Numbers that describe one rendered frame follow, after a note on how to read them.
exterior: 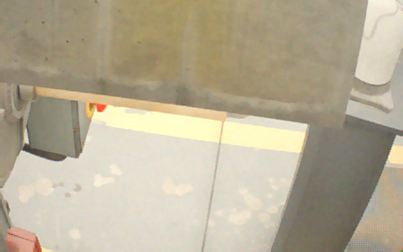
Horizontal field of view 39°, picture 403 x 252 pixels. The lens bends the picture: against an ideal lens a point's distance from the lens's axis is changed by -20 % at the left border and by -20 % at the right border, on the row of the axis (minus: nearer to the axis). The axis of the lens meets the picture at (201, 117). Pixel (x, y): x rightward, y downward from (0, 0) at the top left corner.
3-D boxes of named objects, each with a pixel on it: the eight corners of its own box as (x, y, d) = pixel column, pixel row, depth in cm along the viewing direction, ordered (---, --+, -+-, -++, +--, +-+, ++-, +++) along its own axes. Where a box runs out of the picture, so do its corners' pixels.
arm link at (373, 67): (329, 62, 144) (341, -11, 128) (356, 31, 154) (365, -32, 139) (381, 95, 137) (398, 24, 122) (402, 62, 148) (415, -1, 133)
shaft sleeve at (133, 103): (46, 67, 61) (40, 98, 60) (40, 58, 58) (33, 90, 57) (229, 88, 60) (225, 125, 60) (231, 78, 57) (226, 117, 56)
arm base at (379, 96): (321, 45, 157) (323, 28, 153) (391, 69, 154) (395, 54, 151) (315, 91, 144) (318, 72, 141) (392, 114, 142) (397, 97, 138)
